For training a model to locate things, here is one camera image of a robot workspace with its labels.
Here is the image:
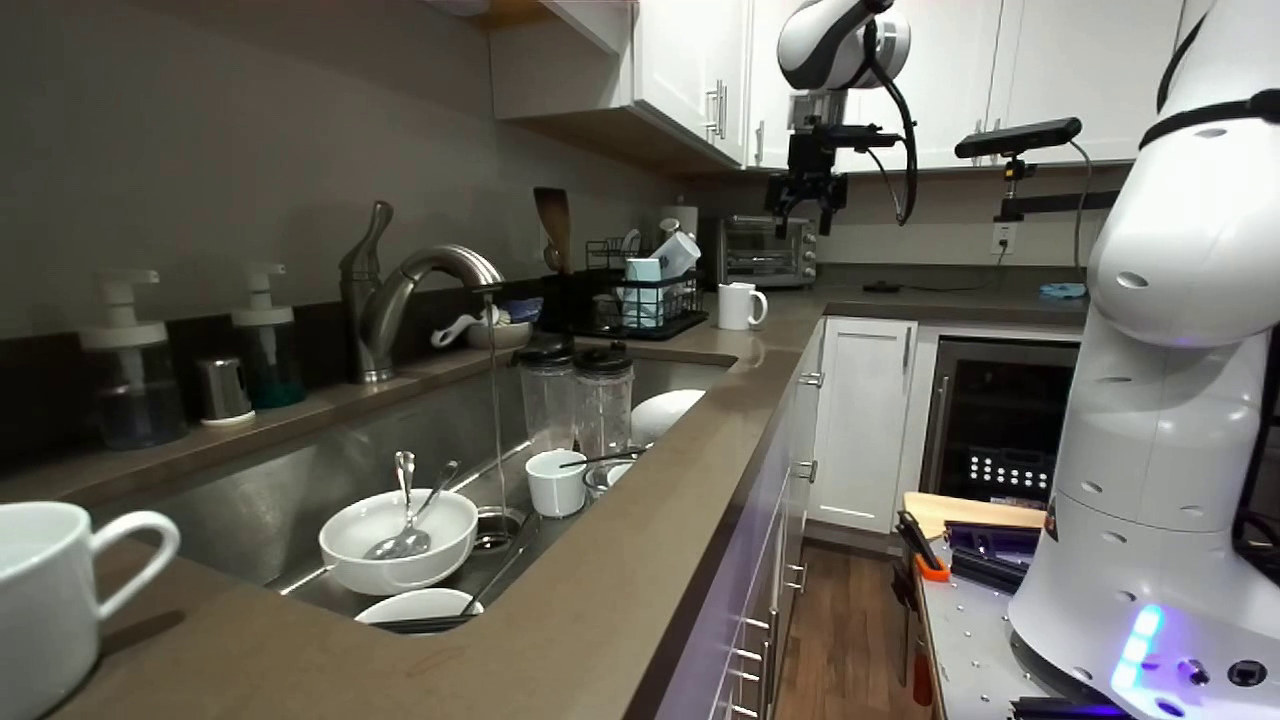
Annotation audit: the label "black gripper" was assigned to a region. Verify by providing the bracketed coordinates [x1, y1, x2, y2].
[763, 140, 850, 239]

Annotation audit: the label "white ceramic mug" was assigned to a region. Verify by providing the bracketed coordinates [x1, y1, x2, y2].
[717, 281, 772, 336]
[0, 498, 184, 720]

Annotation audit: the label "dark countertop appliance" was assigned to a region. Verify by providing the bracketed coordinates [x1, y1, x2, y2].
[725, 214, 824, 293]

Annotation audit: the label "pale blue cup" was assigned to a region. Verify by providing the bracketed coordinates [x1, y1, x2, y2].
[617, 254, 672, 334]

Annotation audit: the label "white upper cabinets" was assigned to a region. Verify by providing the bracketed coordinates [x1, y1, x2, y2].
[484, 0, 1190, 178]

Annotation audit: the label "white cabinet door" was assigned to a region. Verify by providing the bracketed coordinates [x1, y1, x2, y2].
[811, 313, 921, 536]

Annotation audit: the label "wooden spatula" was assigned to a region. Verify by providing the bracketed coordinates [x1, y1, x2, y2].
[533, 185, 574, 275]

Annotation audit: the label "black glass wine cooler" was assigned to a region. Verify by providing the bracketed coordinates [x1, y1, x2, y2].
[917, 334, 1085, 510]

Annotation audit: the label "clear blender jar black lid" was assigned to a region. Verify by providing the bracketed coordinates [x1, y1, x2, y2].
[510, 336, 578, 452]
[572, 342, 638, 456]

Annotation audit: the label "spoon in small cup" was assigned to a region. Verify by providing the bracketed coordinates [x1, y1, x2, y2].
[554, 443, 646, 472]

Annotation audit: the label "small grey utensil bowl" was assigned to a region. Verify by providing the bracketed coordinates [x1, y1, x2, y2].
[428, 305, 535, 354]

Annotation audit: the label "wooden board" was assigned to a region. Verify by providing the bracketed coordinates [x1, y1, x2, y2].
[899, 487, 1053, 541]

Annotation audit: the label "orange black clamp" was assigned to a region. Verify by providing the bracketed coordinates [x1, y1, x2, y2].
[891, 510, 954, 588]

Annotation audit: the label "grey lower kitchen cabinets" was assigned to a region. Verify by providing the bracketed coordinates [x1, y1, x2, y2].
[653, 334, 824, 720]

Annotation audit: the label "small white cup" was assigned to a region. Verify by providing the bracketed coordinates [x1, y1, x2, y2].
[518, 443, 591, 519]

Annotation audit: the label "brushed steel kitchen faucet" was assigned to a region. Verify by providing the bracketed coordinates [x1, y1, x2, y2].
[336, 195, 508, 394]

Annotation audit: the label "white perforated robot table top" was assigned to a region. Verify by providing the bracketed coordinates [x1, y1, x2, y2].
[913, 532, 1111, 720]

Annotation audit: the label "wide white ceramic bowl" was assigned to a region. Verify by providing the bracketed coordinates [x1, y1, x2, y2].
[317, 483, 479, 599]

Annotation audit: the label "metal spoon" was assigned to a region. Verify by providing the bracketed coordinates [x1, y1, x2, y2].
[369, 456, 465, 565]

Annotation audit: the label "soap dispenser green liquid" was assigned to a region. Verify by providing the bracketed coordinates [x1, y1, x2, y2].
[230, 259, 308, 411]

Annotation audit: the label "white plate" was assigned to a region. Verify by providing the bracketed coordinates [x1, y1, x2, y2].
[353, 583, 488, 632]

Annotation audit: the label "small metal cup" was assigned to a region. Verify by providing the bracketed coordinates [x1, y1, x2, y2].
[195, 354, 258, 432]

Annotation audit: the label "stainless steel sink basin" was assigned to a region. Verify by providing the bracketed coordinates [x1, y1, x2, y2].
[133, 348, 742, 635]

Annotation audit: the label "clear soap dispenser white pump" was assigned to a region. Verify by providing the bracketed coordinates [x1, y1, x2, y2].
[75, 267, 184, 452]

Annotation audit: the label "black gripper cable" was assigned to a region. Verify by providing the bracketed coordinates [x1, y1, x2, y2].
[856, 15, 925, 230]

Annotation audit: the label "black wire dish rack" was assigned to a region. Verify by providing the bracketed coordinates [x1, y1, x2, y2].
[585, 266, 712, 345]

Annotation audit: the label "black camera on stand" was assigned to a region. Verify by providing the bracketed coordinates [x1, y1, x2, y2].
[951, 118, 1128, 224]

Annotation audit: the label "black aluminium rail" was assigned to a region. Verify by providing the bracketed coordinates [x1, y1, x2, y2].
[947, 519, 1048, 593]

